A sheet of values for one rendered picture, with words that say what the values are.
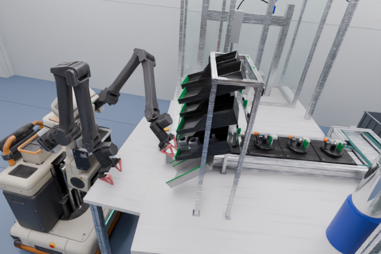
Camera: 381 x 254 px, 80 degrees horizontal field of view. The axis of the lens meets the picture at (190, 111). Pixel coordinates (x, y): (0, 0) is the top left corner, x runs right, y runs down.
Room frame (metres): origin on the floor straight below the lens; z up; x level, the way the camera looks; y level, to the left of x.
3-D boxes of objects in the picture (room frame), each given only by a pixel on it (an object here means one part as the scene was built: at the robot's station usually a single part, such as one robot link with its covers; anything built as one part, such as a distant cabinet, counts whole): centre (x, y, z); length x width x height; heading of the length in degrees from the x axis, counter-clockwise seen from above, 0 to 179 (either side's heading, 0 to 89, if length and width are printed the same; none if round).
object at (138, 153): (1.20, 0.14, 0.84); 0.90 x 0.70 x 0.03; 171
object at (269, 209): (1.30, -0.49, 0.85); 1.50 x 1.41 x 0.03; 179
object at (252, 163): (1.30, -0.53, 0.91); 1.24 x 0.33 x 0.10; 89
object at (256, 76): (0.95, -0.17, 1.26); 0.36 x 0.21 x 0.80; 179
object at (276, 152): (1.30, -0.55, 1.01); 0.24 x 0.24 x 0.13; 89
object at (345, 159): (1.30, -1.04, 1.01); 0.24 x 0.24 x 0.13; 89
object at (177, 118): (1.59, 0.10, 0.91); 0.89 x 0.06 x 0.11; 179
